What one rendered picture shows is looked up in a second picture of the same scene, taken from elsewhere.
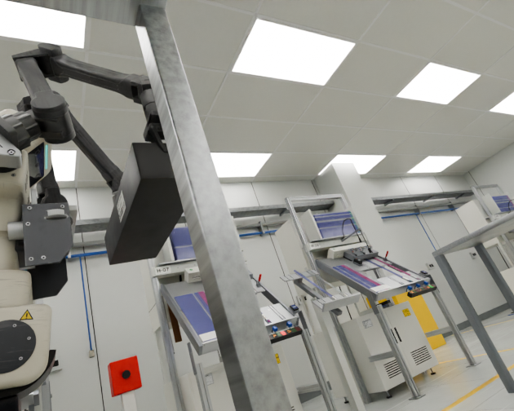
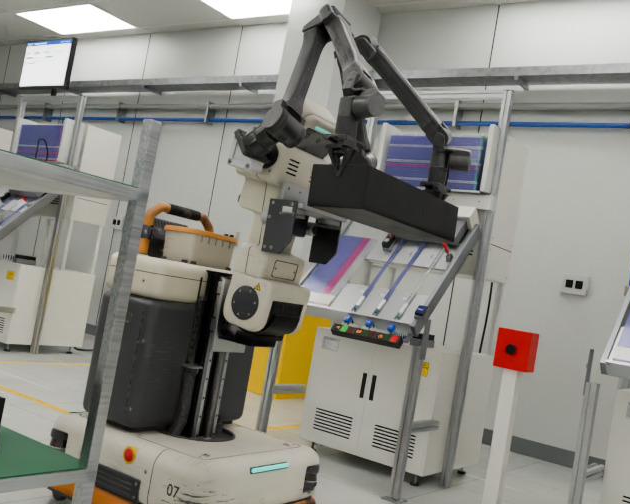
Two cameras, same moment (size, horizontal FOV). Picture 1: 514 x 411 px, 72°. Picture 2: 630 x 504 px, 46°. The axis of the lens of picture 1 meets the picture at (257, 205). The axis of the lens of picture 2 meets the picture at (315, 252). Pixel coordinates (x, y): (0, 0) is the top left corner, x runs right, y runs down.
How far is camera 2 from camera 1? 1.63 m
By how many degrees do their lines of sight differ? 71
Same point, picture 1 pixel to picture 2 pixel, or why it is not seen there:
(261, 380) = (97, 384)
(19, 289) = (258, 266)
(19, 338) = (250, 300)
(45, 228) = (277, 222)
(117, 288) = not seen: outside the picture
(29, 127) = (262, 140)
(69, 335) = (608, 252)
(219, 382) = not seen: outside the picture
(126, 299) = not seen: outside the picture
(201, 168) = (113, 302)
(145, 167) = (314, 193)
